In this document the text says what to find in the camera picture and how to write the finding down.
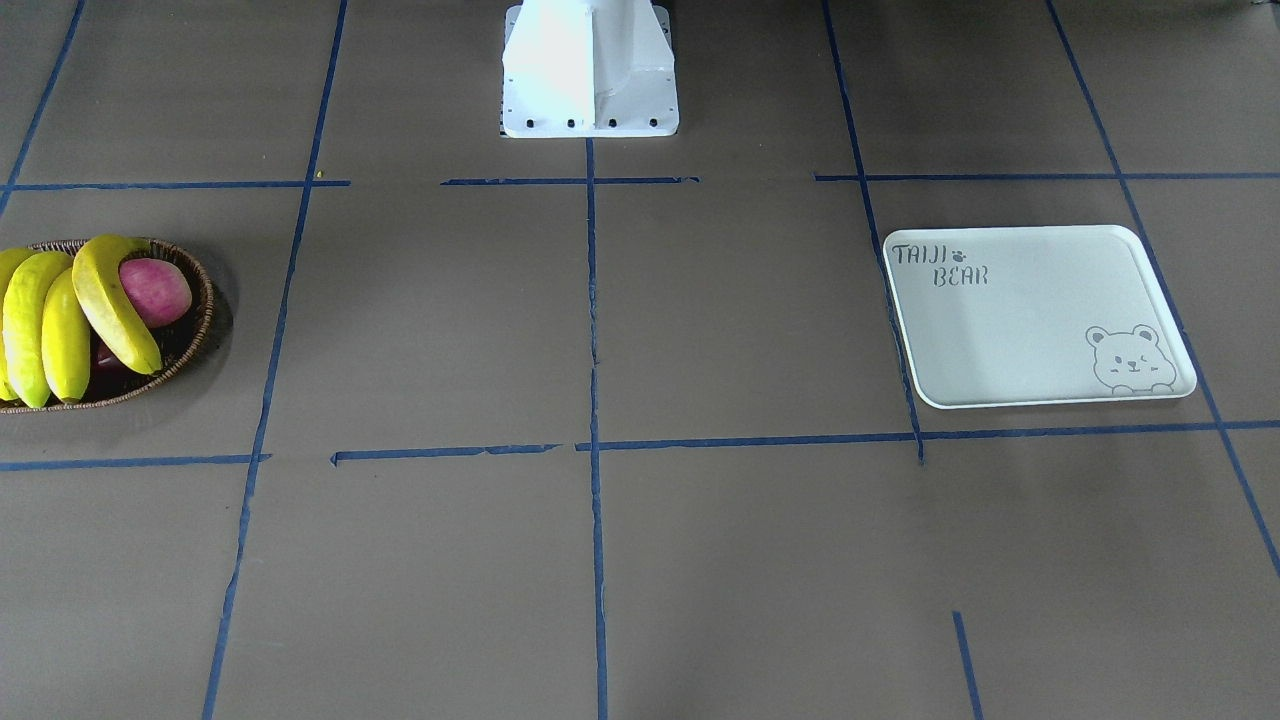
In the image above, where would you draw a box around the ripe yellow banana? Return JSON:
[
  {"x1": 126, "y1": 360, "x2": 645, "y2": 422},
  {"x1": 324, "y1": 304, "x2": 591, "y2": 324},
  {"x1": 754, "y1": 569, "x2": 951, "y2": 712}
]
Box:
[{"x1": 72, "y1": 234, "x2": 163, "y2": 375}]

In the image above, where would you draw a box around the white bear tray plate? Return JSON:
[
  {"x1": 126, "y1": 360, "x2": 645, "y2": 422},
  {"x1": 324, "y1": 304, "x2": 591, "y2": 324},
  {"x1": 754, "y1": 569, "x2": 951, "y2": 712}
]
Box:
[{"x1": 882, "y1": 225, "x2": 1198, "y2": 410}]

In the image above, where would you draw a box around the wicker fruit basket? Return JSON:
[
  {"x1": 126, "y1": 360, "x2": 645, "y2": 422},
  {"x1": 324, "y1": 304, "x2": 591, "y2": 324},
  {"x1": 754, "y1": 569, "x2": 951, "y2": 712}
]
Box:
[{"x1": 42, "y1": 238, "x2": 230, "y2": 413}]

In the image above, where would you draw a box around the pink red apple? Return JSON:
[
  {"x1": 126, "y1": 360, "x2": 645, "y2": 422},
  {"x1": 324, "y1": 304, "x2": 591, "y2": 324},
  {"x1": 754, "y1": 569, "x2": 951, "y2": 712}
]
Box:
[{"x1": 119, "y1": 258, "x2": 195, "y2": 329}]

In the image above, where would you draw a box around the dark red apple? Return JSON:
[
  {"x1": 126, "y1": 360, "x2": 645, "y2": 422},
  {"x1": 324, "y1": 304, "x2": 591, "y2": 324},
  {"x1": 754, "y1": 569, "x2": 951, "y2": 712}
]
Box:
[{"x1": 88, "y1": 340, "x2": 134, "y2": 398}]

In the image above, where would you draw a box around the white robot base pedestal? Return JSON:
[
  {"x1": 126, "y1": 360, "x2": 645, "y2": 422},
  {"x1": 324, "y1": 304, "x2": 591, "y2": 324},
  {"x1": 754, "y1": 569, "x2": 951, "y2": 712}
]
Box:
[{"x1": 500, "y1": 1, "x2": 681, "y2": 138}]

